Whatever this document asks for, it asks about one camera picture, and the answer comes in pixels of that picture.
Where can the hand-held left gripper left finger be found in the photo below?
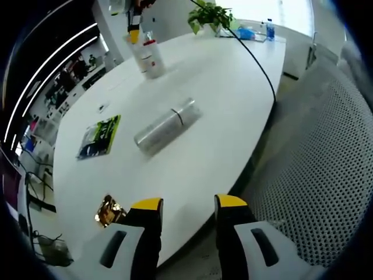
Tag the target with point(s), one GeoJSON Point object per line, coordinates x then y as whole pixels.
{"type": "Point", "coordinates": [142, 239]}

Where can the blue tissue pack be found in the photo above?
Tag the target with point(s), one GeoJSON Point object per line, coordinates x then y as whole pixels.
{"type": "Point", "coordinates": [246, 33]}

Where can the gold foil skincare sachet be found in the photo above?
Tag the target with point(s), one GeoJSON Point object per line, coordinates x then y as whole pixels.
{"type": "Point", "coordinates": [110, 211]}

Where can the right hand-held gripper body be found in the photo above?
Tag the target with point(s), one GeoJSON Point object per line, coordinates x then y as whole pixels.
{"type": "Point", "coordinates": [122, 6]}

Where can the person's right hand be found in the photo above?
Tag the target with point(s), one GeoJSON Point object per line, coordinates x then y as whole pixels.
{"type": "Point", "coordinates": [146, 3]}

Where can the green black skincare sachet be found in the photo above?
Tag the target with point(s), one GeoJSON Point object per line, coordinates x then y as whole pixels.
{"type": "Point", "coordinates": [100, 137]}

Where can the ceiling light strip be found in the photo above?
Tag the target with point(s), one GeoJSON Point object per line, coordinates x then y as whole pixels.
{"type": "Point", "coordinates": [87, 42]}
{"type": "Point", "coordinates": [87, 29]}

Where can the blue box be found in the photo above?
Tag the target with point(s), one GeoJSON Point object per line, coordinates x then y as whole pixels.
{"type": "Point", "coordinates": [30, 145]}

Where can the black leg standing desk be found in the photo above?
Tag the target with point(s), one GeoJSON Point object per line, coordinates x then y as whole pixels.
{"type": "Point", "coordinates": [24, 201]}

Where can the blue label water bottle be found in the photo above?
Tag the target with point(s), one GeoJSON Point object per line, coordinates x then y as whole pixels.
{"type": "Point", "coordinates": [270, 30]}

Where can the potted green plant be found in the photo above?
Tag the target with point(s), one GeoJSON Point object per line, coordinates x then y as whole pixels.
{"type": "Point", "coordinates": [209, 16]}

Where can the white low cabinet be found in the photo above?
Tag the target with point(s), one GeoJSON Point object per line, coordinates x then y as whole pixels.
{"type": "Point", "coordinates": [294, 58]}

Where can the grey mesh office chair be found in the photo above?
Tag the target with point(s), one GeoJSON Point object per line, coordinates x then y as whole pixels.
{"type": "Point", "coordinates": [320, 160]}

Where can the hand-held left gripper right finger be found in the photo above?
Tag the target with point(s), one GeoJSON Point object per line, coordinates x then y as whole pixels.
{"type": "Point", "coordinates": [233, 239]}

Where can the purple screen monitor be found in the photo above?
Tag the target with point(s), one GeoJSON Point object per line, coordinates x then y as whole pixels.
{"type": "Point", "coordinates": [11, 189]}

